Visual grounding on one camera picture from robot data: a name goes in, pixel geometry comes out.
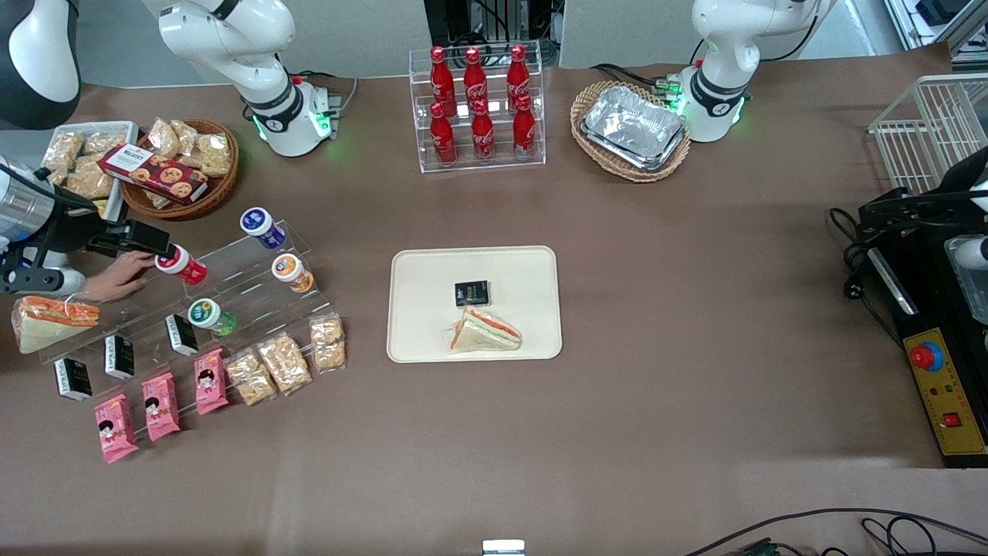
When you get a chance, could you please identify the clear acrylic bottle rack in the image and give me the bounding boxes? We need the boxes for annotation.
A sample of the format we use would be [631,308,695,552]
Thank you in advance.
[408,40,546,174]

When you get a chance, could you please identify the light wicker basket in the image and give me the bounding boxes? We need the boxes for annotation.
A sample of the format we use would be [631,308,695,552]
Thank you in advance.
[570,80,692,184]

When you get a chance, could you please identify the clear plastic container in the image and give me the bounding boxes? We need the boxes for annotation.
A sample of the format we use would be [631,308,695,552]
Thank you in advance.
[945,236,988,325]

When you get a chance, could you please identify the wrapped triangular sandwich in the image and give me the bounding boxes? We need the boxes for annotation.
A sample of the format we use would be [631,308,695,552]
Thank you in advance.
[11,296,101,354]
[449,306,523,354]

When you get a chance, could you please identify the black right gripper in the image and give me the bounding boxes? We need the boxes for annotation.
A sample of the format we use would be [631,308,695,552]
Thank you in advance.
[46,193,173,259]

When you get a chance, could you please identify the brown wicker basket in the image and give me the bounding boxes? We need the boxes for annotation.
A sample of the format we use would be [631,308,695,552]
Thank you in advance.
[120,118,240,222]

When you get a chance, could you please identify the purple gum bottle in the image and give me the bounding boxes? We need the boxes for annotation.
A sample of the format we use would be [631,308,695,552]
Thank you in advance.
[239,206,288,250]

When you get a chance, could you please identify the green gum bottle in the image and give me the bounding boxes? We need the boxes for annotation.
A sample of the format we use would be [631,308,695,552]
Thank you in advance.
[188,298,239,337]

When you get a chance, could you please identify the orange-lid yogurt cup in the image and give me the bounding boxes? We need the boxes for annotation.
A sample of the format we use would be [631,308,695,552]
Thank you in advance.
[271,253,316,295]

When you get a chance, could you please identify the black yellow control box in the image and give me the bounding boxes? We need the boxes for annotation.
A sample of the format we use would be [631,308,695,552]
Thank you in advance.
[868,232,988,470]

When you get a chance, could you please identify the red cola bottle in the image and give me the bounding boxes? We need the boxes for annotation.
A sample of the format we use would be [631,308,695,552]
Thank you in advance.
[429,46,458,109]
[429,102,458,166]
[506,44,532,101]
[470,99,496,163]
[513,94,536,161]
[463,46,489,105]

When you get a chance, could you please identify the red cookie box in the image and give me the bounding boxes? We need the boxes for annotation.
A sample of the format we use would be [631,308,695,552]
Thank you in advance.
[98,144,209,205]

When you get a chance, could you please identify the red gum bottle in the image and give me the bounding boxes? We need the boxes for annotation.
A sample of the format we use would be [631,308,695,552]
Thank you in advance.
[154,244,208,286]

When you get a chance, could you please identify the aluminium frame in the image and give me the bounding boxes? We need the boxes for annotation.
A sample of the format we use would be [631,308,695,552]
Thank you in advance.
[884,0,988,55]

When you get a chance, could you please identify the black equipment rack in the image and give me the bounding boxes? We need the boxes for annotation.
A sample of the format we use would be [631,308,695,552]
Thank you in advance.
[423,0,560,47]

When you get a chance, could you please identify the bare person hand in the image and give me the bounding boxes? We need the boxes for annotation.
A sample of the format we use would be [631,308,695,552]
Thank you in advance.
[80,252,159,303]

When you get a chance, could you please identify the pink snack pack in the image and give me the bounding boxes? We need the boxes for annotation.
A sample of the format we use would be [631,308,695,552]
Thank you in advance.
[141,372,181,442]
[94,394,140,464]
[194,347,230,416]

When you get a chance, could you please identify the white wire basket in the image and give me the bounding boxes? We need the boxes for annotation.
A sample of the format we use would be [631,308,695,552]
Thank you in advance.
[868,73,988,194]

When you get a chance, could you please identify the black power cable with plug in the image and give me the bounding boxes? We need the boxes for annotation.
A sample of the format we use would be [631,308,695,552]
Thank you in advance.
[828,207,904,348]

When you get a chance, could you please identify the aluminium foil tray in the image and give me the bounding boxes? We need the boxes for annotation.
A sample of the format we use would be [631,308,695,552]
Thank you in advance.
[580,85,688,172]

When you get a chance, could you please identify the clear acrylic stepped stand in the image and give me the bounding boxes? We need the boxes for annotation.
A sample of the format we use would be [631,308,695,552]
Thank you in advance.
[35,220,344,445]

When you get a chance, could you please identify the beige plastic tray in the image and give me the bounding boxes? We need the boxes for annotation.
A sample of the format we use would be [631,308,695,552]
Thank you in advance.
[386,246,563,364]

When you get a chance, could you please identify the black white-striped small box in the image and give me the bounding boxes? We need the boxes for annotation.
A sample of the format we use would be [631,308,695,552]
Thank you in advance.
[104,334,136,380]
[165,314,200,358]
[53,358,93,402]

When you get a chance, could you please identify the wrapped rice crisp bar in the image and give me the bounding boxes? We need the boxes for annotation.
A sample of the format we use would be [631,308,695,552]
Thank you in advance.
[310,313,347,375]
[257,332,313,396]
[225,349,278,407]

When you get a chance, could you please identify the black arm base cable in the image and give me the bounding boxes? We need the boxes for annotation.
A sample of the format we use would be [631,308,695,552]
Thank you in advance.
[593,63,680,97]

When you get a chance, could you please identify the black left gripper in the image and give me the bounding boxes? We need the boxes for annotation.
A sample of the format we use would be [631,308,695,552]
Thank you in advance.
[858,148,988,236]

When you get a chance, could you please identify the long thin black cable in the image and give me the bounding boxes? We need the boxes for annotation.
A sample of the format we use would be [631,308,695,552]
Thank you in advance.
[683,507,988,556]

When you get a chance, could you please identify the white plastic container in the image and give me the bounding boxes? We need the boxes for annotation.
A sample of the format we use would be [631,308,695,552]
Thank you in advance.
[42,121,141,225]

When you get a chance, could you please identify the grey arm base cable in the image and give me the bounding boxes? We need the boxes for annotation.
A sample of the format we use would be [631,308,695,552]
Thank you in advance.
[293,71,360,117]

